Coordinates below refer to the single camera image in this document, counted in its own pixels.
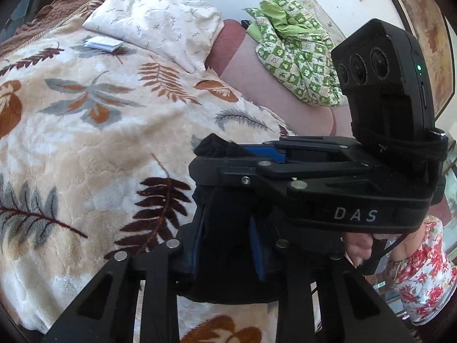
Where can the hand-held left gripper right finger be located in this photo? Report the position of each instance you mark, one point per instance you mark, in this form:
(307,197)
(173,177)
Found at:
(256,246)

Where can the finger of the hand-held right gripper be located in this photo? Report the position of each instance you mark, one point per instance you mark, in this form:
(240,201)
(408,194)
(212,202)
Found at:
(273,152)
(232,175)

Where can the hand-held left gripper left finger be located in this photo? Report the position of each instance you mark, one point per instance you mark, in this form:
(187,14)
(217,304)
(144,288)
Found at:
(198,246)

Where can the black pants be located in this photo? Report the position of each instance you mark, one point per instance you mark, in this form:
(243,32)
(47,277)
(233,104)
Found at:
(225,214)

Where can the person's right forearm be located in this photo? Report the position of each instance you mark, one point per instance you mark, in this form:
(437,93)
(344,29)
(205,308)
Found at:
(425,275)

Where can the person's right hand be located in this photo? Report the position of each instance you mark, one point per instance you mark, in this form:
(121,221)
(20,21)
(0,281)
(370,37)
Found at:
(357,250)

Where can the pink sofa bolster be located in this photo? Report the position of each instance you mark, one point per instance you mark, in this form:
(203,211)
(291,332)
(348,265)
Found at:
(271,103)

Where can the green patterned quilt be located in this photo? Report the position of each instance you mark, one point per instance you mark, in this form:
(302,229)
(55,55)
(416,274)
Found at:
(296,60)

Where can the leaf print fleece blanket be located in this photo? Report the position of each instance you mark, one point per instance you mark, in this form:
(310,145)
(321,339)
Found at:
(89,150)

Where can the white floral pillow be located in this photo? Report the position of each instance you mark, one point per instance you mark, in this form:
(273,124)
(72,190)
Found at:
(157,18)

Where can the white folded paper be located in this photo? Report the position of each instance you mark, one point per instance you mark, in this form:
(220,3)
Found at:
(103,44)

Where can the brown quilted bedspread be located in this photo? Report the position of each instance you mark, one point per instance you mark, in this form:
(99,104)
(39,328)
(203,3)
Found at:
(43,14)

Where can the dark framed wall picture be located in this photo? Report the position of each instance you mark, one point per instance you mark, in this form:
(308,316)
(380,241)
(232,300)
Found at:
(428,32)

